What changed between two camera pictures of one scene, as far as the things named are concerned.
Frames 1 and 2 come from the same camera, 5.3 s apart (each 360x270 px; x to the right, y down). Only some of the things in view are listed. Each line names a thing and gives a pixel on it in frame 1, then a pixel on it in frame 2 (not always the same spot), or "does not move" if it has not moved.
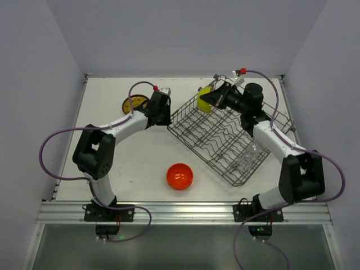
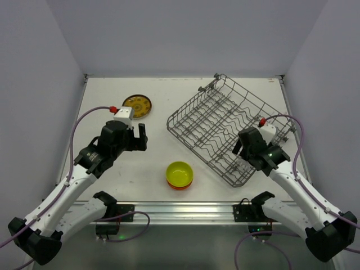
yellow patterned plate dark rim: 136,100 does not move
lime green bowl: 201,103 → 179,174
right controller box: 260,230 does not move
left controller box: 106,229 does not move
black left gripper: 163,114 → 136,143
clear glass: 243,165 does not move
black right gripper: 220,95 → 246,150
